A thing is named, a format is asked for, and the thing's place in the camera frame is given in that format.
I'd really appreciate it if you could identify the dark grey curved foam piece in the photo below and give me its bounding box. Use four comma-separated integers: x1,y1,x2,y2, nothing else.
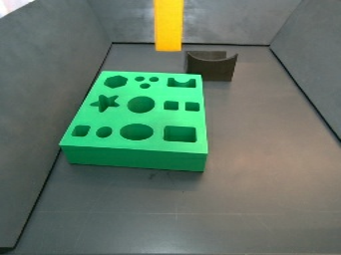
185,51,239,82

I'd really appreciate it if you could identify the green foam shape-sorter block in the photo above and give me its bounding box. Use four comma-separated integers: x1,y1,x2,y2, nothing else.
61,71,208,171

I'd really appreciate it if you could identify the yellow vertical strip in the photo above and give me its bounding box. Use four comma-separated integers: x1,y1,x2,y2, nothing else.
154,0,184,52

